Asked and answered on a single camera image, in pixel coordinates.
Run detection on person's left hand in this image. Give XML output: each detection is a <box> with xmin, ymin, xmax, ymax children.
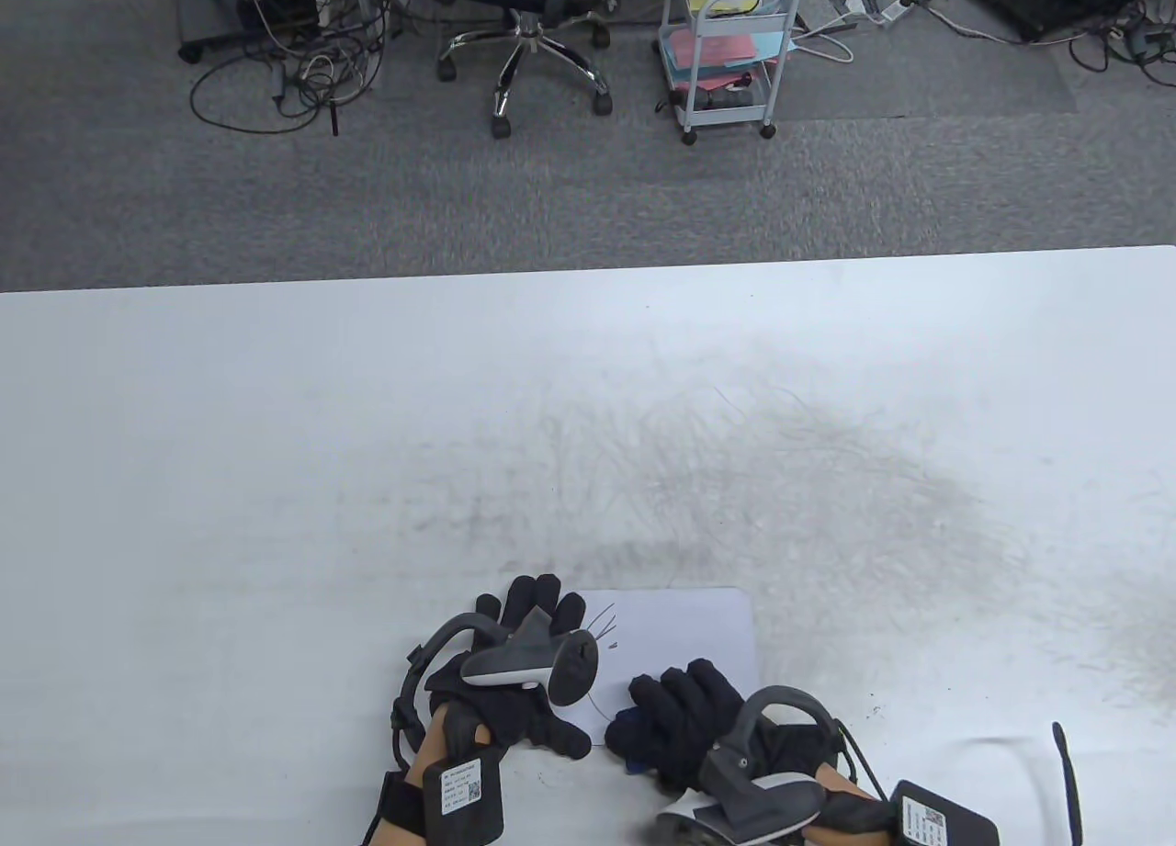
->
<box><xmin>424</xmin><ymin>575</ymin><xmax>594</xmax><ymax>763</ymax></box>

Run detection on black labelled wrist box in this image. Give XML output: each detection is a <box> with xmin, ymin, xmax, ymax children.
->
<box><xmin>889</xmin><ymin>779</ymin><xmax>1001</xmax><ymax>846</ymax></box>
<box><xmin>424</xmin><ymin>747</ymin><xmax>507</xmax><ymax>843</ymax></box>

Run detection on bundle of dark cables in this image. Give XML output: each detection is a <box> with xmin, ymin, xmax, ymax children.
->
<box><xmin>1068</xmin><ymin>0</ymin><xmax>1176</xmax><ymax>85</ymax></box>

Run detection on white paper sheet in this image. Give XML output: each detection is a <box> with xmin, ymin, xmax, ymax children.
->
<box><xmin>549</xmin><ymin>588</ymin><xmax>761</xmax><ymax>748</ymax></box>

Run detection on white rolling cart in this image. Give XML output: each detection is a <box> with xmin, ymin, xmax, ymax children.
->
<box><xmin>654</xmin><ymin>0</ymin><xmax>810</xmax><ymax>145</ymax></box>

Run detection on tangle of black cables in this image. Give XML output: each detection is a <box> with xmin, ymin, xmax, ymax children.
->
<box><xmin>189</xmin><ymin>0</ymin><xmax>433</xmax><ymax>138</ymax></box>

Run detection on person's right forearm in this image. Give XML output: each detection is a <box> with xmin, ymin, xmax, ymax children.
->
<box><xmin>801</xmin><ymin>761</ymin><xmax>899</xmax><ymax>846</ymax></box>

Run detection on person's right hand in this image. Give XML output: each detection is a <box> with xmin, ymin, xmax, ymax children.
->
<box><xmin>605</xmin><ymin>659</ymin><xmax>832</xmax><ymax>794</ymax></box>

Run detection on black office chair chrome base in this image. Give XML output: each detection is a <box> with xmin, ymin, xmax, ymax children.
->
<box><xmin>435</xmin><ymin>0</ymin><xmax>633</xmax><ymax>141</ymax></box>

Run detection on black labelled right wrist box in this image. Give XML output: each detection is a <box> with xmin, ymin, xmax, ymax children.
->
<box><xmin>889</xmin><ymin>779</ymin><xmax>1001</xmax><ymax>846</ymax></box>

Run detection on grey controller on left glove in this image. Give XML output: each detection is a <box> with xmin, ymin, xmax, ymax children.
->
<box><xmin>391</xmin><ymin>607</ymin><xmax>603</xmax><ymax>773</ymax></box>

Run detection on black items in cart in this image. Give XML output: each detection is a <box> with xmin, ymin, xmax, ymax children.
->
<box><xmin>691</xmin><ymin>73</ymin><xmax>765</xmax><ymax>110</ymax></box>

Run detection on black labelled left wrist box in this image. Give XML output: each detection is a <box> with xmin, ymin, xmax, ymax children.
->
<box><xmin>424</xmin><ymin>747</ymin><xmax>507</xmax><ymax>843</ymax></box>

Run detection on black wheeled equipment stand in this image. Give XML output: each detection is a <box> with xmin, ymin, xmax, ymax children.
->
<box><xmin>176</xmin><ymin>0</ymin><xmax>324</xmax><ymax>65</ymax></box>

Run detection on black strap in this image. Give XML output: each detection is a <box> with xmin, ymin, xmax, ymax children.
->
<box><xmin>1051</xmin><ymin>721</ymin><xmax>1086</xmax><ymax>846</ymax></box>

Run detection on pink papers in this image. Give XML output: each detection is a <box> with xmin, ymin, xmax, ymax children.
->
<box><xmin>665</xmin><ymin>27</ymin><xmax>789</xmax><ymax>92</ymax></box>

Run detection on person's left forearm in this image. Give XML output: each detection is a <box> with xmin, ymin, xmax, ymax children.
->
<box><xmin>366</xmin><ymin>706</ymin><xmax>460</xmax><ymax>846</ymax></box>

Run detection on grey controller on glove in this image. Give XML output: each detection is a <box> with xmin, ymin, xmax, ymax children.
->
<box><xmin>654</xmin><ymin>685</ymin><xmax>839</xmax><ymax>846</ymax></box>
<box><xmin>391</xmin><ymin>607</ymin><xmax>603</xmax><ymax>773</ymax></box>

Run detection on grey controller on right glove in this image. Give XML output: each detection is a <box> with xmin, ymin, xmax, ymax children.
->
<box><xmin>654</xmin><ymin>685</ymin><xmax>839</xmax><ymax>846</ymax></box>

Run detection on blue pen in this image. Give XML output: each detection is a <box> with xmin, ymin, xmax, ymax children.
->
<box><xmin>614</xmin><ymin>710</ymin><xmax>650</xmax><ymax>777</ymax></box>

